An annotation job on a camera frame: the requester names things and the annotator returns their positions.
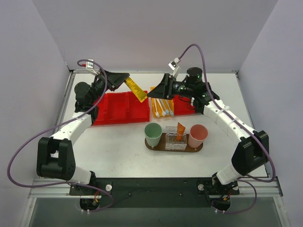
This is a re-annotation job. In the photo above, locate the red toothpaste bin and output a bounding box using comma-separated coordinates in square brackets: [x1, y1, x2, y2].
[173, 95, 195, 116]

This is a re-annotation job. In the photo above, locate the yellow toothpaste tube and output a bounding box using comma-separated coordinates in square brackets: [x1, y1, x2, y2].
[125, 77, 148, 103]

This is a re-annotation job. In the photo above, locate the clear textured glass holder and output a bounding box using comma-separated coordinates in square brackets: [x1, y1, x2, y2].
[165, 126, 187, 151]

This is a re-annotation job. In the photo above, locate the green cup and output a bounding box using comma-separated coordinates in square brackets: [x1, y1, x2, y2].
[144, 122, 162, 147]

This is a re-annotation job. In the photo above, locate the brown oval wooden tray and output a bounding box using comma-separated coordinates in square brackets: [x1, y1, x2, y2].
[144, 133, 203, 153]

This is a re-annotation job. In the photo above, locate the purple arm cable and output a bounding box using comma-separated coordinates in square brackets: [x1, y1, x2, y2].
[178, 44, 276, 215]
[7, 59, 115, 213]

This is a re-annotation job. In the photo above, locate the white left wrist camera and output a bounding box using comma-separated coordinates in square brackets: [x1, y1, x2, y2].
[85, 61, 97, 75]

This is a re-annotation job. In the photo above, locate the orange toothpaste tube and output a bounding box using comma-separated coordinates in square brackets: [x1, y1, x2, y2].
[176, 123, 186, 141]

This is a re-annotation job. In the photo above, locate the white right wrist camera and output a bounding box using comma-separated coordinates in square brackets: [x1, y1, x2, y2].
[168, 57, 180, 78]

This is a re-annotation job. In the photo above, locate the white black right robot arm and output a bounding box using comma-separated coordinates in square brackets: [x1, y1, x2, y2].
[148, 67, 270, 185]

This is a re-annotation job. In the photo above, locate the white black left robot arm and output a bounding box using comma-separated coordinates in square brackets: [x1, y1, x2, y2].
[36, 71, 130, 184]

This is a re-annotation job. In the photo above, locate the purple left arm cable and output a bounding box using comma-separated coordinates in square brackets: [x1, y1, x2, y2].
[7, 59, 115, 213]

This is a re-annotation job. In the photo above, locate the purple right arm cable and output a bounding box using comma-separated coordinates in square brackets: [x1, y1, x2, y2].
[178, 44, 276, 215]

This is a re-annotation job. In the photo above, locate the pink cup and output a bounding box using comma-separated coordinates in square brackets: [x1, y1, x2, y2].
[188, 124, 208, 148]

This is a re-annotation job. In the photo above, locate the yellow bin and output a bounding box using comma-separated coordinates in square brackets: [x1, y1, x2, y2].
[151, 98, 174, 118]

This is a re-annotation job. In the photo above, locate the white toothbrush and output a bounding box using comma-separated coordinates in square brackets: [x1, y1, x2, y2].
[154, 99, 160, 118]
[156, 99, 166, 117]

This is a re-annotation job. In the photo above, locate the aluminium table frame rail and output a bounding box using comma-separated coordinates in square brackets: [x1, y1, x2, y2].
[19, 69, 284, 227]

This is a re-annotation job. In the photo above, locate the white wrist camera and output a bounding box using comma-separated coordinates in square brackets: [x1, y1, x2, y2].
[85, 61, 97, 75]
[168, 57, 180, 78]

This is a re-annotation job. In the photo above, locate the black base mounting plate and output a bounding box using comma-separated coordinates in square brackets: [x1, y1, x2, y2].
[69, 177, 240, 208]

